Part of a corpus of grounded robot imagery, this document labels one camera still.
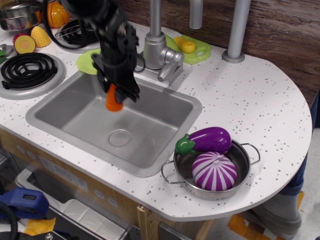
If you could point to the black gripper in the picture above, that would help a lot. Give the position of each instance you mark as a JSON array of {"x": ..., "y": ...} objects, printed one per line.
[{"x": 119, "y": 72}]

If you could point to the orange toy carrot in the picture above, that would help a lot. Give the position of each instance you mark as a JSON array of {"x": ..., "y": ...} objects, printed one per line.
[{"x": 111, "y": 103}]

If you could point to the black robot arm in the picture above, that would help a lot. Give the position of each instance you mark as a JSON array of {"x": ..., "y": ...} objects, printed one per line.
[{"x": 118, "y": 42}]

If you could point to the light green plastic plate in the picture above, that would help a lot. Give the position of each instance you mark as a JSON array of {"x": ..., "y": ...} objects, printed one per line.
[{"x": 84, "y": 62}]

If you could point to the grey toy faucet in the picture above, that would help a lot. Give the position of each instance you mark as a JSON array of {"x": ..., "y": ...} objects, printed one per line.
[{"x": 158, "y": 61}]

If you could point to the silver sink basin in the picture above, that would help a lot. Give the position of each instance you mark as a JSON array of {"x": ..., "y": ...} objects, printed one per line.
[{"x": 139, "y": 138}]

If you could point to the rear black stove burner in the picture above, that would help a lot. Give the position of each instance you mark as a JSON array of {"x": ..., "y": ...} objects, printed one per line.
[{"x": 71, "y": 37}]

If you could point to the black stove burner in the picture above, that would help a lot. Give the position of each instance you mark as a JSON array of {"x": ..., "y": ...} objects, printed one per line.
[
  {"x": 71, "y": 37},
  {"x": 30, "y": 75}
]

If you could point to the yellow toy squash piece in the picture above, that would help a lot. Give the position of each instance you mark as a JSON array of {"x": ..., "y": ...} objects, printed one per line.
[{"x": 184, "y": 44}]

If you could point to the green plastic cutting board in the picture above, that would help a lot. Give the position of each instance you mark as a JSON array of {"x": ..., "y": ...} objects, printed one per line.
[{"x": 201, "y": 53}]

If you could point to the yellow toy corn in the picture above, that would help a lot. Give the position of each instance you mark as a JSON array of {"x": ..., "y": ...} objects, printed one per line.
[{"x": 40, "y": 37}]

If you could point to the front black stove burner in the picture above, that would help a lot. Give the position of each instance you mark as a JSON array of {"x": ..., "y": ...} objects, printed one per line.
[{"x": 30, "y": 75}]

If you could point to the orange toy pumpkin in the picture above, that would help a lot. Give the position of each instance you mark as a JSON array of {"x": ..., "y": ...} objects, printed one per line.
[{"x": 57, "y": 15}]

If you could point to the small steel pot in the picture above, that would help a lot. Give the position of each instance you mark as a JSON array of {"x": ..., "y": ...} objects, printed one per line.
[{"x": 179, "y": 170}]

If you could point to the red yellow toy fruit half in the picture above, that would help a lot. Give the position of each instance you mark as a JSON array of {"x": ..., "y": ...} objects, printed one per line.
[{"x": 24, "y": 43}]

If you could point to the purple toy eggplant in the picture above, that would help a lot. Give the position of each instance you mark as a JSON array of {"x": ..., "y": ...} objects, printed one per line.
[{"x": 211, "y": 139}]

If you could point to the grey stove knob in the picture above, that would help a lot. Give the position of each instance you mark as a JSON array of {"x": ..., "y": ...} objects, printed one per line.
[{"x": 9, "y": 49}]

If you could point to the large steel pot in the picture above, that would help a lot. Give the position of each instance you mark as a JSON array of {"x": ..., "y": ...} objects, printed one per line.
[{"x": 17, "y": 15}]

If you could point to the green toy leaf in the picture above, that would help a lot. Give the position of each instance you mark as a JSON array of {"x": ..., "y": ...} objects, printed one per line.
[{"x": 3, "y": 56}]

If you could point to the purple striped toy onion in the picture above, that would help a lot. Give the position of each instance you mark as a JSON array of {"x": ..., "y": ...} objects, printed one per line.
[{"x": 213, "y": 171}]

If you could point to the grey vertical post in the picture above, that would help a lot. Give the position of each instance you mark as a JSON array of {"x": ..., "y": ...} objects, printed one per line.
[{"x": 234, "y": 54}]

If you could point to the blue clamp handle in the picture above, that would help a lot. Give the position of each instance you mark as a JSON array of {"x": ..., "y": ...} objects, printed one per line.
[{"x": 26, "y": 203}]

